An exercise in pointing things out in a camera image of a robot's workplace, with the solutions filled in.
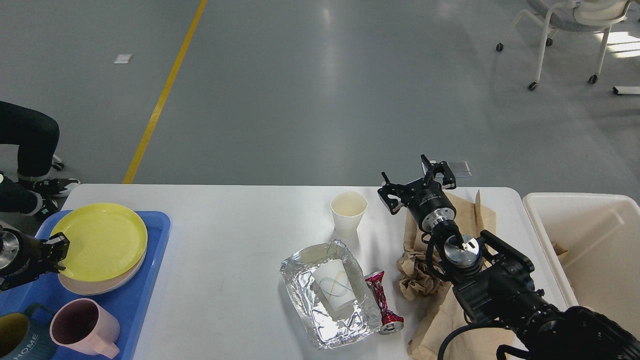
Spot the pink plate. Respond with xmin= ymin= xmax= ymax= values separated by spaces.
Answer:
xmin=57 ymin=253 xmax=146 ymax=296

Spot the teal home mug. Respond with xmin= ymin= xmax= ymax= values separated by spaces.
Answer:
xmin=0 ymin=303 xmax=58 ymax=360

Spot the brown paper bag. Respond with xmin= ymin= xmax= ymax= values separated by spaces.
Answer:
xmin=403 ymin=190 xmax=516 ymax=360

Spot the white rolling chair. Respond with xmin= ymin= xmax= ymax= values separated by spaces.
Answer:
xmin=495 ymin=0 xmax=632 ymax=91

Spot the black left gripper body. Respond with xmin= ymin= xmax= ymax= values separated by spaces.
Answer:
xmin=0 ymin=227 xmax=50 ymax=282

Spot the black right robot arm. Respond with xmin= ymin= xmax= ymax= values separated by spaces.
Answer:
xmin=377 ymin=155 xmax=640 ymax=360

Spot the crumpled brown paper ball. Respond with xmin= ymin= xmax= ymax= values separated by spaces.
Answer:
xmin=396 ymin=251 xmax=443 ymax=301

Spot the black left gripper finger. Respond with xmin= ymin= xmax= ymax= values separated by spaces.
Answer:
xmin=42 ymin=232 xmax=70 ymax=265
xmin=0 ymin=265 xmax=66 ymax=292

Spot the white floor label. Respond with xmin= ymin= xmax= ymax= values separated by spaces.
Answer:
xmin=113 ymin=54 xmax=133 ymax=65

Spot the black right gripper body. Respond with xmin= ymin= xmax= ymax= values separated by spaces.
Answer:
xmin=406 ymin=180 xmax=457 ymax=233

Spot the transparent floor plate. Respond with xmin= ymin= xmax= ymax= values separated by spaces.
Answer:
xmin=422 ymin=161 xmax=473 ymax=179

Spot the crushed red can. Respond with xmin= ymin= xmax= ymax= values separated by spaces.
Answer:
xmin=365 ymin=270 xmax=404 ymax=335

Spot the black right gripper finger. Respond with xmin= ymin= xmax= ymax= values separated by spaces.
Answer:
xmin=420 ymin=154 xmax=457 ymax=190
xmin=377 ymin=172 xmax=412 ymax=215

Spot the white paper cup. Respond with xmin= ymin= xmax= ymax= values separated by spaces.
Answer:
xmin=330 ymin=191 xmax=368 ymax=238

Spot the white plastic bin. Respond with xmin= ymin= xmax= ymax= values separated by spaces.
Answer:
xmin=523 ymin=193 xmax=640 ymax=337

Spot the yellow plastic plate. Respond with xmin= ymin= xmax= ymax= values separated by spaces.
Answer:
xmin=51 ymin=202 xmax=147 ymax=282

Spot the white bar on floor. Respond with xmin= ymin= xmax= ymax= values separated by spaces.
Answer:
xmin=612 ymin=85 xmax=640 ymax=96

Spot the pink mug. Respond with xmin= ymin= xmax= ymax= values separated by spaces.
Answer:
xmin=49 ymin=298 xmax=121 ymax=359

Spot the aluminium foil tray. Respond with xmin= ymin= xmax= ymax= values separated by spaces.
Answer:
xmin=279 ymin=240 xmax=382 ymax=349

